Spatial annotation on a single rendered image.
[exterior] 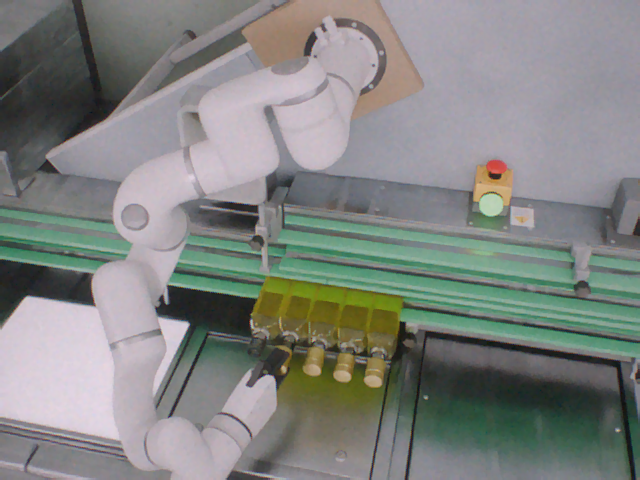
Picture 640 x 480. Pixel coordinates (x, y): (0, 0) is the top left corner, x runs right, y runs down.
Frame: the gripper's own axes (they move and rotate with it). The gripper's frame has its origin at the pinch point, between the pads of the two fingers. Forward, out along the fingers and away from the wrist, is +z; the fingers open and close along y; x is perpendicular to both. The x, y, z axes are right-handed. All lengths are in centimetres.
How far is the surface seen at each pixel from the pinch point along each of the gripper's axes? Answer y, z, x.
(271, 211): 13.8, 24.0, 14.7
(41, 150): -14, 47, 108
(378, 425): -14.2, 6.0, -18.4
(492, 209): 18, 40, -25
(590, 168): 23, 55, -40
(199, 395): -14.6, -3.9, 16.5
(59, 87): -2, 63, 112
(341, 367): -0.1, 5.1, -10.5
